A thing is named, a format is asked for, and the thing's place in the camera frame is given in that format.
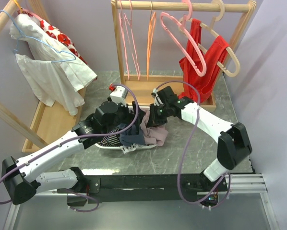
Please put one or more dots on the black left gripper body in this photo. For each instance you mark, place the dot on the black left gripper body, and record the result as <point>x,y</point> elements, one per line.
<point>124,116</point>

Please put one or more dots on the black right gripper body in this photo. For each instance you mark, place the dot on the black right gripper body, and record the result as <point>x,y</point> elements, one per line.
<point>167,106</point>

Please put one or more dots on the navy blue tank top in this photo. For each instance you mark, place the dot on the navy blue tank top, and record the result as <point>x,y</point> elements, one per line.
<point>133,135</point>

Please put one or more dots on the mauve tank top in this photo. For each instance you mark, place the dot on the mauve tank top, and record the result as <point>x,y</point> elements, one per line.
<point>152,135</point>

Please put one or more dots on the white perforated plastic basket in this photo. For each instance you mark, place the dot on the white perforated plastic basket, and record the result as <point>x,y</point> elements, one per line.
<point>139,147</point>

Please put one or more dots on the black striped tank top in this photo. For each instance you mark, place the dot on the black striped tank top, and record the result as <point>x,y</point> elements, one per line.
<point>111,141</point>

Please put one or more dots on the orange plastic hanger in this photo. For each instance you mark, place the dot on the orange plastic hanger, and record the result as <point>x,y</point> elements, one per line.
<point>151,29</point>

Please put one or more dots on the pink wire hanger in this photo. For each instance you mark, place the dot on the pink wire hanger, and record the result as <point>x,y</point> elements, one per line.
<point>123,37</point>
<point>129,39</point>

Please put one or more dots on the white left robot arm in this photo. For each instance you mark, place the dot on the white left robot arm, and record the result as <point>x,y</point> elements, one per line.
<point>27,176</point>

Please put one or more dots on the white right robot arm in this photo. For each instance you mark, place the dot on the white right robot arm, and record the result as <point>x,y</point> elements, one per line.
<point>233,143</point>

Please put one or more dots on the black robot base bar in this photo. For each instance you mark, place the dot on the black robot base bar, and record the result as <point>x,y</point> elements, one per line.
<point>149,187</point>

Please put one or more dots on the red tank top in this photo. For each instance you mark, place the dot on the red tank top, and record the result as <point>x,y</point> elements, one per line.
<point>216,53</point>

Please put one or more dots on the wooden clothes rack centre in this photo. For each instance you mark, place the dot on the wooden clothes rack centre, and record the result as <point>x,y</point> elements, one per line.
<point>175,19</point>

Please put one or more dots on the wooden clothes rack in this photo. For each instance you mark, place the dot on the wooden clothes rack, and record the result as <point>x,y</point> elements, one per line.
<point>18,100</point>
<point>175,19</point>

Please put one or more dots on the wooden clothes rack left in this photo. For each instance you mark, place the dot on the wooden clothes rack left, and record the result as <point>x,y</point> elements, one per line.
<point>18,100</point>

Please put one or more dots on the white dress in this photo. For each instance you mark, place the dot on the white dress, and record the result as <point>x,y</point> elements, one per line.
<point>54,73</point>

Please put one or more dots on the red floral white garment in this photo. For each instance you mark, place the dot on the red floral white garment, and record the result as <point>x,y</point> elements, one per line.
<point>55,33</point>

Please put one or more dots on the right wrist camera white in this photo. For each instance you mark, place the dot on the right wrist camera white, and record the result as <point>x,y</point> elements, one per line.
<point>157,100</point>

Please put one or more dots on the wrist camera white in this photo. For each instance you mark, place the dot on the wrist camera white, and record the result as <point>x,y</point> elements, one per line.
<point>118,94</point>
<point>157,100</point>

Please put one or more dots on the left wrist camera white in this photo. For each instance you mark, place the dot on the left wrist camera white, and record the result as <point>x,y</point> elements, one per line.
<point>118,94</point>

